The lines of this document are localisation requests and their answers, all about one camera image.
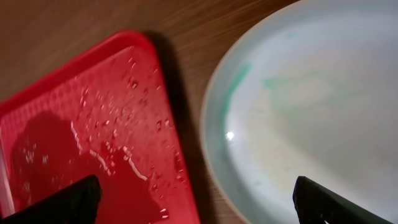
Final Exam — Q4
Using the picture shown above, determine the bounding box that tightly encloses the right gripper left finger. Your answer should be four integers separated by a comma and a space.
1, 175, 102, 224

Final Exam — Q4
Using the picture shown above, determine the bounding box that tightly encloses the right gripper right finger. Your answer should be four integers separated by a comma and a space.
292, 176, 392, 224

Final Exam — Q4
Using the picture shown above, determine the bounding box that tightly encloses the red plastic tray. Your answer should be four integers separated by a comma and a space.
1, 30, 200, 223

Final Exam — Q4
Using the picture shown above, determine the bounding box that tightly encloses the white plate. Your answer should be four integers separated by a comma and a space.
200, 0, 397, 223

